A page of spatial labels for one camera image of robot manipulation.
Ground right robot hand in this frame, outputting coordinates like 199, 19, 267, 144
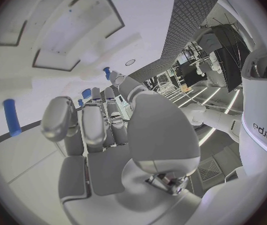
40, 70, 203, 225

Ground white task board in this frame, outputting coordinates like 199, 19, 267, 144
0, 0, 178, 147

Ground blue block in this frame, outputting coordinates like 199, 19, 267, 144
81, 88, 93, 100

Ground long blue cylinder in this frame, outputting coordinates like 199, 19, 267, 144
2, 98, 23, 138

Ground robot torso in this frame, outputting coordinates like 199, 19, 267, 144
237, 48, 267, 176

